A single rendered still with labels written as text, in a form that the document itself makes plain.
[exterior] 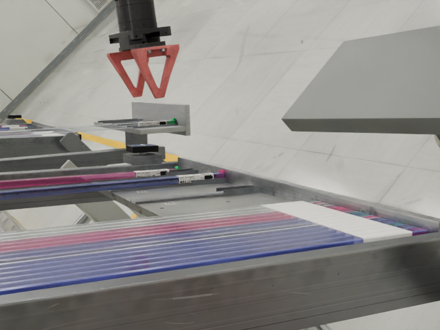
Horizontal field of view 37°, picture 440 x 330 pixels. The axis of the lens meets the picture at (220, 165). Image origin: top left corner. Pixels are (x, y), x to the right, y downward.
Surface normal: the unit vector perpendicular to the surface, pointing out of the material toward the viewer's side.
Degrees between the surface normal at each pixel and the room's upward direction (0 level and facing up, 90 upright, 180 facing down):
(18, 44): 90
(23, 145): 90
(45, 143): 90
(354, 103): 0
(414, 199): 0
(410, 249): 90
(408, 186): 0
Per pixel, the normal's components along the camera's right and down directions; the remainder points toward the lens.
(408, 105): -0.63, -0.67
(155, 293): 0.44, 0.11
